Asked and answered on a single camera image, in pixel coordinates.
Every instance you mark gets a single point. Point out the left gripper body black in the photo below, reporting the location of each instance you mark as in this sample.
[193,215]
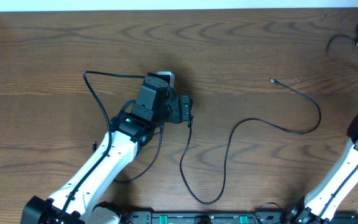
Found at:
[177,115]

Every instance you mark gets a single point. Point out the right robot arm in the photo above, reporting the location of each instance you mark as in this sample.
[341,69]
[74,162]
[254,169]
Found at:
[320,205]

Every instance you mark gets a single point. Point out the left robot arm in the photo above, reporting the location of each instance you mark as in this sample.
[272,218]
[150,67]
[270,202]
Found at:
[128,132]

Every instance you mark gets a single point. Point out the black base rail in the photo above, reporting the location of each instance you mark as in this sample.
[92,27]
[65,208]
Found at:
[204,217]

